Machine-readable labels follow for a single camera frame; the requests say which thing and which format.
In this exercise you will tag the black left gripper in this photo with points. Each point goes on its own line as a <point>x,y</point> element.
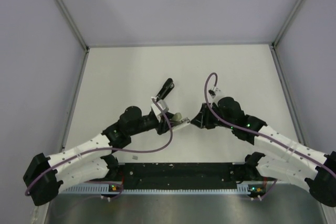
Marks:
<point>164,126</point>

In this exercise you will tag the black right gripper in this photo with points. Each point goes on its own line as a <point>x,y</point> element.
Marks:
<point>202,119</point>

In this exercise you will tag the beige green stapler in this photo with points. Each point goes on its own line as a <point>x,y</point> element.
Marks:
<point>177,121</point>

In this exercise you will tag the black stapler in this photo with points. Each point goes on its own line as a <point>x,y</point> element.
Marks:
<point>167,87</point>

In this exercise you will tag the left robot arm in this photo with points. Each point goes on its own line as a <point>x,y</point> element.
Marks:
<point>47,176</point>

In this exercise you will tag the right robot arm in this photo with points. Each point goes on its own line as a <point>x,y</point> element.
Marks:
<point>278,157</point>

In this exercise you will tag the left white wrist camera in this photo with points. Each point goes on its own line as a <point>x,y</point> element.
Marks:
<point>159,107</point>

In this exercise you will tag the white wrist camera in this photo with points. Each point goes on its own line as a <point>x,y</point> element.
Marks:
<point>216,94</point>
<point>159,107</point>

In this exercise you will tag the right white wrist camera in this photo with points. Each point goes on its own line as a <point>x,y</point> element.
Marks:
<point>216,94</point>

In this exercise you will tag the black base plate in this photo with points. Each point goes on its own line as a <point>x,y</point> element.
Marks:
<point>177,176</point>

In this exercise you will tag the aluminium frame rail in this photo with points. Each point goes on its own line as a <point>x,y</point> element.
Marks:
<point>71,24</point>

